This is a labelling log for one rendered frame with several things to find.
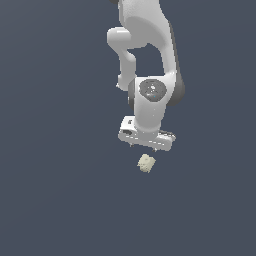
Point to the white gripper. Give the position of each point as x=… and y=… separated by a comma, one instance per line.
x=146, y=137

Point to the small beige block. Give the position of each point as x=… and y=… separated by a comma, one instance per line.
x=146, y=163

